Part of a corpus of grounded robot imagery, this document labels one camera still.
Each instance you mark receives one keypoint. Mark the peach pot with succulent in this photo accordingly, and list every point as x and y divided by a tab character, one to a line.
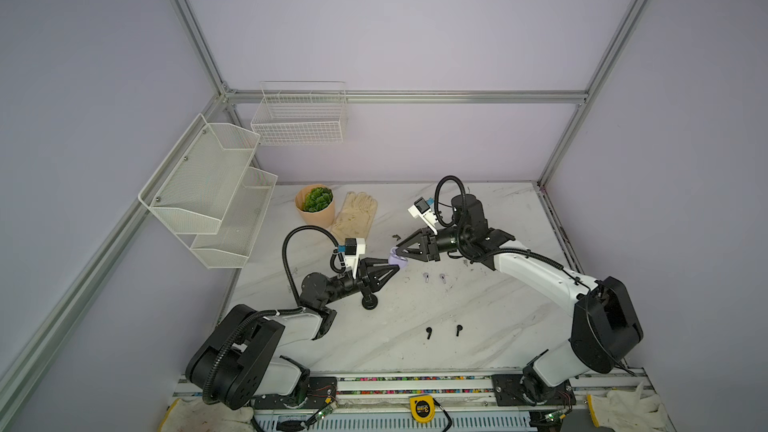
316	205

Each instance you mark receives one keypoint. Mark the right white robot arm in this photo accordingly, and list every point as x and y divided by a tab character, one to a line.
605	326

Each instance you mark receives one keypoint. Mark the white wire basket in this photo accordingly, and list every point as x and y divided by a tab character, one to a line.
301	113

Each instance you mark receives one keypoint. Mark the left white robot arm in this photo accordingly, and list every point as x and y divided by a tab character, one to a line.
241	360

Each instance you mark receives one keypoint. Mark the yellow tape measure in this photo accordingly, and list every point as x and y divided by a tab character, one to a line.
422	408

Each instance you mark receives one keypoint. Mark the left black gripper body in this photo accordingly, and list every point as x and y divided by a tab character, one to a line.
360	283

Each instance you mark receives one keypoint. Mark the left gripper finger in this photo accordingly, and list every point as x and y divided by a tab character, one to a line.
374	265
375	279

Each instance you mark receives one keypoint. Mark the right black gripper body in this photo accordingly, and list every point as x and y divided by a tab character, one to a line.
433	245

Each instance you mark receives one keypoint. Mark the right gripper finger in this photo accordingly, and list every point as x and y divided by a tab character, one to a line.
421	254
414	239

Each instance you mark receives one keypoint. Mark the white glove right of rail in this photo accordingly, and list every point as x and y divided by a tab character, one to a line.
628	411

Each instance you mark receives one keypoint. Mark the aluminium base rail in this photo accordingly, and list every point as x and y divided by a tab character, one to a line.
465	401

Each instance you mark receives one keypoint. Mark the beige work glove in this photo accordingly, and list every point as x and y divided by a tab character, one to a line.
356	217

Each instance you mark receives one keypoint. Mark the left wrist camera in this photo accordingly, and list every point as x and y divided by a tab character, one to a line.
351	252

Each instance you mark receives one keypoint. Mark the white mesh two-tier shelf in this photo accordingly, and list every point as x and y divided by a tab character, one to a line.
210	195

